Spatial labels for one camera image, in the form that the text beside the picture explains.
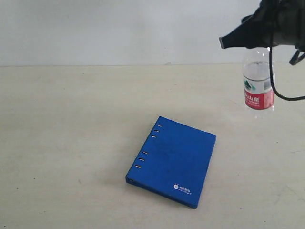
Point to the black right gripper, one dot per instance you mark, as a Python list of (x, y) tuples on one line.
[(274, 23)]

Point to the clear water bottle red label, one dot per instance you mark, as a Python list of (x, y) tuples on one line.
[(258, 92)]

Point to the blue ring binder notebook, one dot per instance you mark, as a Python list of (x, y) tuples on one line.
[(173, 162)]

